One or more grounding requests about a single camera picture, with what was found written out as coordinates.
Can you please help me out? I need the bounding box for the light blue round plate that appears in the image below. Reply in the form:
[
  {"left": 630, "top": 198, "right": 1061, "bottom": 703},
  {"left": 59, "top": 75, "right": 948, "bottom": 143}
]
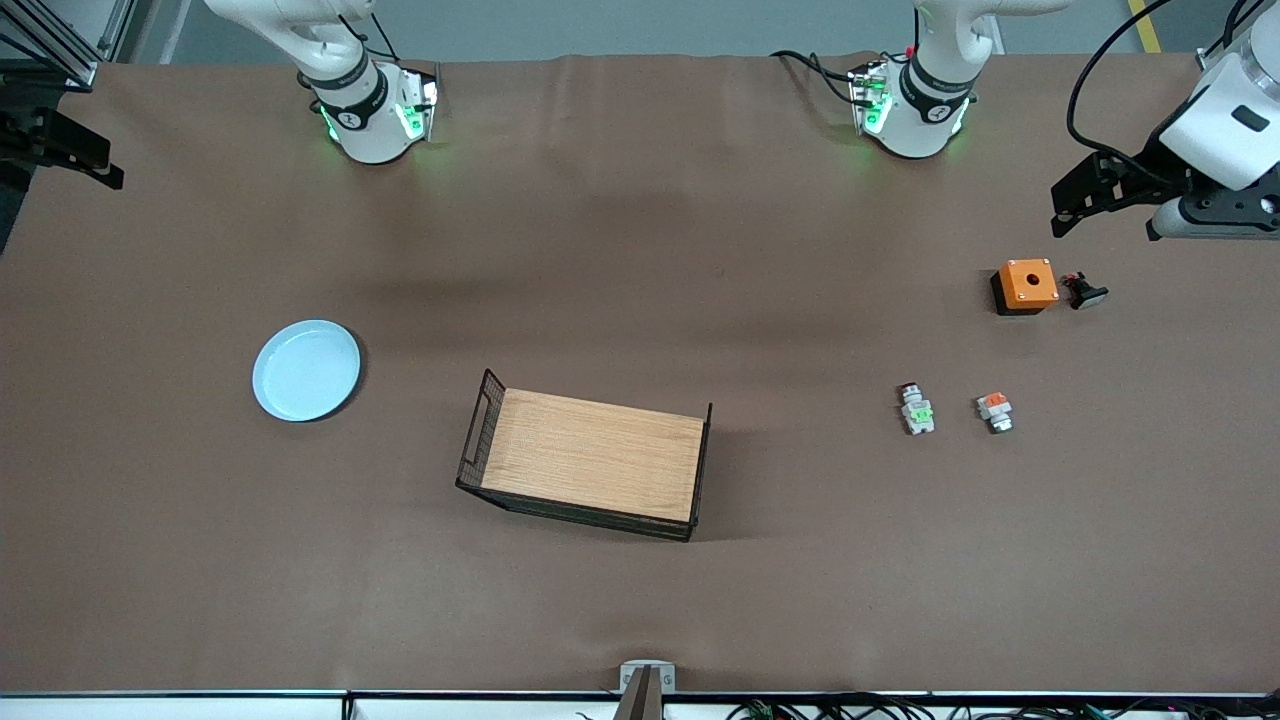
[{"left": 251, "top": 319, "right": 362, "bottom": 423}]

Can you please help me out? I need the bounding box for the wooden tray with wire frame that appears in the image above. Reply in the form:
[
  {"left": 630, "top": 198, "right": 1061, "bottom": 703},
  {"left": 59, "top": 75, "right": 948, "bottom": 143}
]
[{"left": 455, "top": 368, "right": 714, "bottom": 543}]

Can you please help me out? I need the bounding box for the black push button clear cap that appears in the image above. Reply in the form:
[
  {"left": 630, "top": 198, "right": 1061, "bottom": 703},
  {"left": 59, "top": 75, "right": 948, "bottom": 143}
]
[{"left": 1062, "top": 271, "right": 1110, "bottom": 311}]

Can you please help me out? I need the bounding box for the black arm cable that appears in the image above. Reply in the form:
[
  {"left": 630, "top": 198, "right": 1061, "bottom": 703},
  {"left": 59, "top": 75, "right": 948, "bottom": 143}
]
[
  {"left": 1066, "top": 0, "right": 1176, "bottom": 166},
  {"left": 335, "top": 10, "right": 399, "bottom": 63}
]

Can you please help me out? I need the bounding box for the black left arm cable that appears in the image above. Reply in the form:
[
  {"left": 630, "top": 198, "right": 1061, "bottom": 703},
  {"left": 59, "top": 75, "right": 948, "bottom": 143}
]
[{"left": 1066, "top": 0, "right": 1176, "bottom": 166}]

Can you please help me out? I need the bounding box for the orange button enclosure box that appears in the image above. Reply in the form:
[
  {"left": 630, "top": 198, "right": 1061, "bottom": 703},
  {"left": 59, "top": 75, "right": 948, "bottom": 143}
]
[{"left": 990, "top": 258, "right": 1060, "bottom": 317}]

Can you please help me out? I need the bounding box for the red button green label module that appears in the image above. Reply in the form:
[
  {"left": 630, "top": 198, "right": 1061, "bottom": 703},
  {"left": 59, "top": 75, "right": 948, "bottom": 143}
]
[{"left": 899, "top": 382, "right": 937, "bottom": 436}]

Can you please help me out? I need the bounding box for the white table edge rail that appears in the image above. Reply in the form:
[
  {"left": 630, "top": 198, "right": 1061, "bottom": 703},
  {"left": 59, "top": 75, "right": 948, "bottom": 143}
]
[{"left": 0, "top": 690, "right": 1280, "bottom": 720}]

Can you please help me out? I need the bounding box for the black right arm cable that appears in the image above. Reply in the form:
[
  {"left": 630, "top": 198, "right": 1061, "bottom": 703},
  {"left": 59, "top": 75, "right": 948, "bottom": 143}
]
[{"left": 335, "top": 10, "right": 399, "bottom": 63}]

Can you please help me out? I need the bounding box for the brown table cover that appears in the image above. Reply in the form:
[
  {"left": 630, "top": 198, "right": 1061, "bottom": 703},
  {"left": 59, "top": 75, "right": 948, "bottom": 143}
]
[{"left": 0, "top": 50, "right": 1280, "bottom": 696}]

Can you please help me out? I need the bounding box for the metal clamp bracket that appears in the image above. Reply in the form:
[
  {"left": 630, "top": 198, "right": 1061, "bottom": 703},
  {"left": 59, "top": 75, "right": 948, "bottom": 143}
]
[{"left": 619, "top": 660, "right": 677, "bottom": 720}]

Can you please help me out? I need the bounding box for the black base power cable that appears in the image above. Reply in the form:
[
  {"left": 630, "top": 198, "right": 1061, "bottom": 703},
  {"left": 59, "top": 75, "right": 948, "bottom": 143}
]
[{"left": 770, "top": 48, "right": 871, "bottom": 106}]

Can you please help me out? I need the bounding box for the black cable bundle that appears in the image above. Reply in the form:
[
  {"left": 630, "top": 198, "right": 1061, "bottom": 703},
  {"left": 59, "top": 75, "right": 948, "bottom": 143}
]
[{"left": 725, "top": 693, "right": 1280, "bottom": 720}]

